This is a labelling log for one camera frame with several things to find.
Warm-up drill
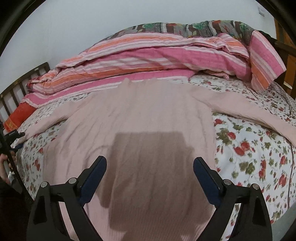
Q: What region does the pink knit sweater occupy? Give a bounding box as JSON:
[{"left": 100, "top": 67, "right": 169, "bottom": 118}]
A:
[{"left": 26, "top": 79, "right": 295, "bottom": 240}]

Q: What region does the person's left hand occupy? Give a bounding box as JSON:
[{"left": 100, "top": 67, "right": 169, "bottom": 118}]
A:
[{"left": 0, "top": 154, "right": 11, "bottom": 185}]

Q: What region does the red pillow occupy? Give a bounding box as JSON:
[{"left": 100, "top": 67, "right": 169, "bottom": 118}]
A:
[{"left": 4, "top": 102, "right": 36, "bottom": 133}]

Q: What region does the floral white bed sheet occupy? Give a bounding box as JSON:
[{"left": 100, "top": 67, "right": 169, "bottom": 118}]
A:
[{"left": 11, "top": 74, "right": 296, "bottom": 241}]

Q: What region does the dark wooden headboard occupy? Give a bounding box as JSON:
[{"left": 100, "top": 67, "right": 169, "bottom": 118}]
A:
[{"left": 1, "top": 62, "right": 50, "bottom": 123}]

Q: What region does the pink orange striped quilt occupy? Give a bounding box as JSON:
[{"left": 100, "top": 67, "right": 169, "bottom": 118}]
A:
[{"left": 23, "top": 31, "right": 286, "bottom": 108}]

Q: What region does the wooden footboard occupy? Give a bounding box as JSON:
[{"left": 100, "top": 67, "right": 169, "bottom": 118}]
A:
[{"left": 260, "top": 19, "right": 295, "bottom": 99}]

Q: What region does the dark patterned blanket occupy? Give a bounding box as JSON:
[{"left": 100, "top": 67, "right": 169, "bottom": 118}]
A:
[{"left": 104, "top": 20, "right": 254, "bottom": 45}]

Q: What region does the white wall socket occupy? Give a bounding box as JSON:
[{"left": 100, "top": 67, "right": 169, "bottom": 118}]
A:
[{"left": 257, "top": 6, "right": 265, "bottom": 16}]

